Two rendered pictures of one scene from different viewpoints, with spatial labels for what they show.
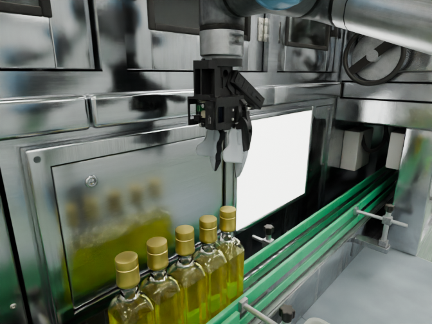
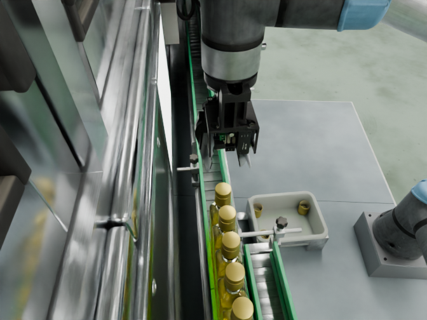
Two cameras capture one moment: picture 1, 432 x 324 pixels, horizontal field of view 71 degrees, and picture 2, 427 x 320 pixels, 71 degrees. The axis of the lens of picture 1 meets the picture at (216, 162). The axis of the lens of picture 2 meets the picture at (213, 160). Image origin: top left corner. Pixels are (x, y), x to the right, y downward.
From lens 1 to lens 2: 0.50 m
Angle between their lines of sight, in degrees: 51
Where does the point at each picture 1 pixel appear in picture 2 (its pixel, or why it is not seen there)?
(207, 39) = (239, 63)
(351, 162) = (174, 36)
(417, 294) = (265, 130)
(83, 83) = (103, 212)
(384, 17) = (400, 12)
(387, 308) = (260, 153)
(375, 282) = not seen: hidden behind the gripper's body
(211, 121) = (246, 146)
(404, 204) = not seen: hidden behind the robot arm
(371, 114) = not seen: outside the picture
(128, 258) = (247, 307)
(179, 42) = (96, 29)
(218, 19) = (255, 37)
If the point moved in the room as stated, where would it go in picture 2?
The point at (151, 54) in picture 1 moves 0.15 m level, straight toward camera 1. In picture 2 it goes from (94, 80) to (204, 120)
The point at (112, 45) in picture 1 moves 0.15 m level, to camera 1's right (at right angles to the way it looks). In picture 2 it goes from (94, 123) to (199, 61)
